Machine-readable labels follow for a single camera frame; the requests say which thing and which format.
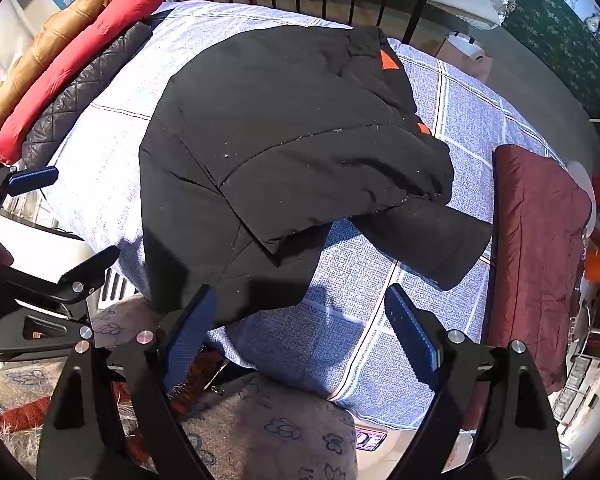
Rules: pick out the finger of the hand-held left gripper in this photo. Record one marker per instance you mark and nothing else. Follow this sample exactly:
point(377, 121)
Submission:
point(87, 267)
point(32, 179)

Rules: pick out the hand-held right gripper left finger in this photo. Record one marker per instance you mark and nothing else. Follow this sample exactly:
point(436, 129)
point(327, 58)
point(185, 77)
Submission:
point(190, 332)

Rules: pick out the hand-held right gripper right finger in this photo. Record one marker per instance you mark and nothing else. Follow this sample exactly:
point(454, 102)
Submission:
point(412, 335)

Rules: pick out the black puffer jacket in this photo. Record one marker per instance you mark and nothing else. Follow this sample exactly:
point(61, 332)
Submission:
point(280, 135)

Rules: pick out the person's left hand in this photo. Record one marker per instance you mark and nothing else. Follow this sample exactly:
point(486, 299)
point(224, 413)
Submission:
point(2, 255)

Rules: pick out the white slatted rack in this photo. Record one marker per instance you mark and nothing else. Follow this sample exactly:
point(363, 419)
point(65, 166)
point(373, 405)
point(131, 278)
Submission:
point(115, 287)

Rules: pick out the dark quilted jacket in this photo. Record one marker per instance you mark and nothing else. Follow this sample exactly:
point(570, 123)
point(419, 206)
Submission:
point(80, 102)

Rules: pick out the beige floral seat cushion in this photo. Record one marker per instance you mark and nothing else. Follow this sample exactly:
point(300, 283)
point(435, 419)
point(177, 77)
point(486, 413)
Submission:
point(260, 420)

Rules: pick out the tan puffer jacket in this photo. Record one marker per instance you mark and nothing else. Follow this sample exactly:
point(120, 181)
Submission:
point(45, 50)

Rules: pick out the red puffer jacket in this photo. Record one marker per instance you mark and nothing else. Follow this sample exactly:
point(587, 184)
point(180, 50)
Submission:
point(80, 55)

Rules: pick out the maroon quilt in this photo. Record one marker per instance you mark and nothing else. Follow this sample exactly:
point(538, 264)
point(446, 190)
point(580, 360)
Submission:
point(535, 240)

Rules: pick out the cardboard box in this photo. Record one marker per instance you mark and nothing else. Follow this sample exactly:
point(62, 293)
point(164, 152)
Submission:
point(460, 52)

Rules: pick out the green floral cloth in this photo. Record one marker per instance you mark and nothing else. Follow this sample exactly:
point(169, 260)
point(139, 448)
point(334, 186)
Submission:
point(555, 40)

